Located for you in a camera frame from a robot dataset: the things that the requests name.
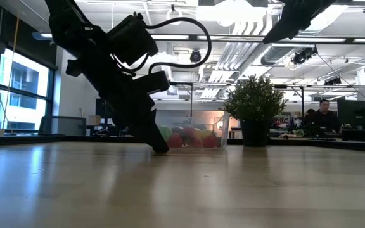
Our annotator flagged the dark office chair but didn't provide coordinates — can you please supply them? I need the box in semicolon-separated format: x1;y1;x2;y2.
39;115;87;137

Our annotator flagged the potted green plant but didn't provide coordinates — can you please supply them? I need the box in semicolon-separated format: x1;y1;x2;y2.
222;74;290;147

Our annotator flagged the beige cardboard box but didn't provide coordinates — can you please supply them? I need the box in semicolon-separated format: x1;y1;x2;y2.
87;114;102;126

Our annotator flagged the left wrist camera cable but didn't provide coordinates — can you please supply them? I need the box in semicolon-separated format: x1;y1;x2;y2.
111;16;213;77

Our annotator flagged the clear plastic tupperware container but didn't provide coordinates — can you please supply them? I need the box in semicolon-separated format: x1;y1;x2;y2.
155;110;230;150

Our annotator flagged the black metal stand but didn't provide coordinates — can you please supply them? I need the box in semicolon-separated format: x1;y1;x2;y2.
169;81;196;117
273;84;307;118

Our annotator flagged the large office window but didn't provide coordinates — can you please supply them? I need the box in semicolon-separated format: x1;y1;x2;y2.
0;47;56;131

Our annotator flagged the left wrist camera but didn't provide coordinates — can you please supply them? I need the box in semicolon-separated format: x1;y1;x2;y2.
134;70;171;95

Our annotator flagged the green lime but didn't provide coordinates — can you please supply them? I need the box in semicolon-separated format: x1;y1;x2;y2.
158;125;173;143

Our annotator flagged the black computer monitor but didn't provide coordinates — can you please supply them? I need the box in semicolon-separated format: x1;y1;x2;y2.
94;97;107;120
337;99;365;125

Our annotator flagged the person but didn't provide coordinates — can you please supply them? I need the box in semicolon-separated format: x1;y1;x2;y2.
312;98;341;134
304;108;316;124

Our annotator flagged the black ceiling camera cluster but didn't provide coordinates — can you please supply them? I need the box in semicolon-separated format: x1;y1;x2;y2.
291;46;319;66

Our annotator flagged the black ceiling spotlight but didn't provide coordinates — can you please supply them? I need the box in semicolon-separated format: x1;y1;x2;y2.
189;49;202;63

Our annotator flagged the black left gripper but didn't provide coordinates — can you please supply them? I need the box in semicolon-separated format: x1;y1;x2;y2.
90;61;170;155

